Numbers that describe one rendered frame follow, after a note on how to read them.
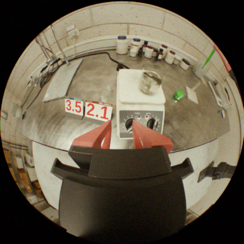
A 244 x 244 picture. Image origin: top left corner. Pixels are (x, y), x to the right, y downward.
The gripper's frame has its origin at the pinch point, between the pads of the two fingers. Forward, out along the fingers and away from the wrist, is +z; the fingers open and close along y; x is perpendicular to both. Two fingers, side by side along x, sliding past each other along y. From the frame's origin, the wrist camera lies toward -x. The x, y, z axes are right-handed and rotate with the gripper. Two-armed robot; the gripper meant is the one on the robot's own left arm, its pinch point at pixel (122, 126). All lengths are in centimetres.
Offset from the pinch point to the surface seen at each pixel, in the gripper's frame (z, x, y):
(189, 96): 21.0, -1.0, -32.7
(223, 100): 25, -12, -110
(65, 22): 31, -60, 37
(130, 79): 13.5, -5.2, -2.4
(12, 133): 4, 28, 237
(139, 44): 39.7, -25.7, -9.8
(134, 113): 8.2, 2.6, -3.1
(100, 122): 11.5, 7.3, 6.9
